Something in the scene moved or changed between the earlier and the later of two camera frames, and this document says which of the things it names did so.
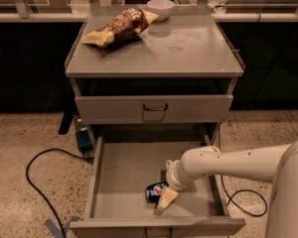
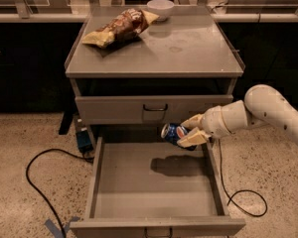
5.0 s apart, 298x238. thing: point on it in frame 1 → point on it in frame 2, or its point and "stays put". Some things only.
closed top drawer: (151, 109) stays put
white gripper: (173, 177) → (213, 120)
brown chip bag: (128, 26) stays put
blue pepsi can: (154, 190) → (173, 133)
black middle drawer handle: (157, 236) stays put
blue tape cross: (58, 231) stays put
